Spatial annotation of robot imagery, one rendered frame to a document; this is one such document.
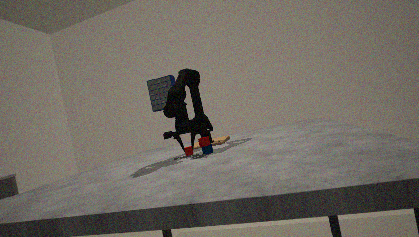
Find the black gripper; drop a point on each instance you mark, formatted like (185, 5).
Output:
(193, 132)

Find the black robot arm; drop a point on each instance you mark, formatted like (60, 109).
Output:
(176, 107)

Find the red cube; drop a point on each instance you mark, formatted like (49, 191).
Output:
(188, 150)
(204, 141)

